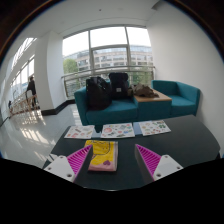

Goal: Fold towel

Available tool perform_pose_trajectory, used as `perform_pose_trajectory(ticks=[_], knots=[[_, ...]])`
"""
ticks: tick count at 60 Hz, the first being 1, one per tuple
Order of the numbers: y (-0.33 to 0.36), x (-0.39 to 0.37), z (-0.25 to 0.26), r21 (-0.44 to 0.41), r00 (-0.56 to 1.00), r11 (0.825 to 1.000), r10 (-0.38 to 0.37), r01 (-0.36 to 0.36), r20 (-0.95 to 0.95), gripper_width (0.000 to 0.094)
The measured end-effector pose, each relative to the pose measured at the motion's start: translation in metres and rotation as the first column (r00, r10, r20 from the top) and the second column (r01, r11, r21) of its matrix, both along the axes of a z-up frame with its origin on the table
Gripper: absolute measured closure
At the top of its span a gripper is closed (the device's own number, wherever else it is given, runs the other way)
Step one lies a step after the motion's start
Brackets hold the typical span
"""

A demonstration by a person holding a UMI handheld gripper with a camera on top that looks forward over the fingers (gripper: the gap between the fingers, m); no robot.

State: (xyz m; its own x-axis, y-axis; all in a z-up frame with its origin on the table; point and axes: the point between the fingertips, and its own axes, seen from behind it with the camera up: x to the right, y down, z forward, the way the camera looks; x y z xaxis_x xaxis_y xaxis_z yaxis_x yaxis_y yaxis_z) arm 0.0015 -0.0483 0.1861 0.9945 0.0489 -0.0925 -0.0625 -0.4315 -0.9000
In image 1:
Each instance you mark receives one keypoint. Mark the light blue paper sheet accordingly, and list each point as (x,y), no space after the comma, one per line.
(96,134)
(137,128)

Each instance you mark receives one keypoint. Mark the sticker sheet with red items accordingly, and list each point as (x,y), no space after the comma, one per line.
(79,132)

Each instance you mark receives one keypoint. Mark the large black backpack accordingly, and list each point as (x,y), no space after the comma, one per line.
(98,93)

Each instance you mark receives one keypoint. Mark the sticker sheet with green items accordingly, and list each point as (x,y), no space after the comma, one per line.
(154,128)

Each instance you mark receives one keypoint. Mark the wooden sofa side table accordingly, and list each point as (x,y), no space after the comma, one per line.
(156,98)

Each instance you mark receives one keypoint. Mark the brown jacket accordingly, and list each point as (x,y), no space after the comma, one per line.
(143,90)

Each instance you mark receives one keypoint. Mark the teal sofa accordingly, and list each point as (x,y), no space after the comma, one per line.
(113,111)

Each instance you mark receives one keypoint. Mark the sticker sheet with pink circle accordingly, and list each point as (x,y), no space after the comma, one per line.
(117,130)

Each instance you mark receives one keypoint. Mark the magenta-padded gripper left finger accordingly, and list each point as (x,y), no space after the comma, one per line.
(63,166)

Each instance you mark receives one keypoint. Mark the wooden balustrade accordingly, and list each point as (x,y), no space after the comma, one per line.
(21,105)

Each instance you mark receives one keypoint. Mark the small black backpack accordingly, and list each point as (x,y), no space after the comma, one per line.
(118,85)

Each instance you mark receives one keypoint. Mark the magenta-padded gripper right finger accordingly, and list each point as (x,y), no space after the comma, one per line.
(163,166)

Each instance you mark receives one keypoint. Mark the yellow cartoon print towel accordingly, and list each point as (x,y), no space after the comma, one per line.
(102,156)

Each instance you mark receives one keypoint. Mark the metal window railing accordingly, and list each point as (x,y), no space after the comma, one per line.
(75,78)

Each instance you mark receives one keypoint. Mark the person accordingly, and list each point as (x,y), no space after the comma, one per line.
(31,90)

